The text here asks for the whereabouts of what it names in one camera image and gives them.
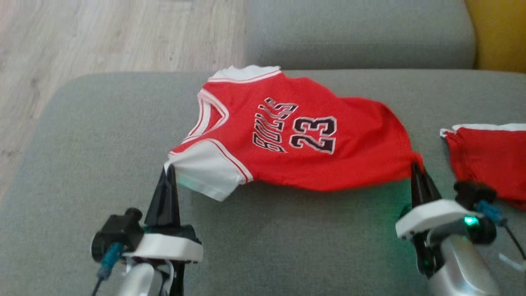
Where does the yellow cushion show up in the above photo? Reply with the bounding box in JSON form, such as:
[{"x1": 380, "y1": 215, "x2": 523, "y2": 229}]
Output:
[{"x1": 464, "y1": 0, "x2": 526, "y2": 74}]

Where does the red basketball jersey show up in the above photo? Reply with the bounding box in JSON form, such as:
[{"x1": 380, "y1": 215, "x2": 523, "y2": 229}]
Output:
[{"x1": 164, "y1": 64, "x2": 424, "y2": 202}]

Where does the grey sofa seat cushion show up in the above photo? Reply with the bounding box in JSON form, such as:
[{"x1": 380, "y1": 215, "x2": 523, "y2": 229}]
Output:
[{"x1": 0, "y1": 69, "x2": 526, "y2": 296}]

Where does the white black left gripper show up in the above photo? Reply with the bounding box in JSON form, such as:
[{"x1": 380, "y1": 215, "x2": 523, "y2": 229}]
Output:
[{"x1": 122, "y1": 164, "x2": 204, "y2": 264}]

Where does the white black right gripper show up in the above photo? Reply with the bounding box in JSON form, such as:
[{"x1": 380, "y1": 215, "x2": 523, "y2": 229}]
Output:
[{"x1": 395, "y1": 161, "x2": 479, "y2": 241}]

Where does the red shorts white trim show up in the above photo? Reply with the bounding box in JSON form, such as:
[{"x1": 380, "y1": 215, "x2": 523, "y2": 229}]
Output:
[{"x1": 439, "y1": 122, "x2": 526, "y2": 211}]

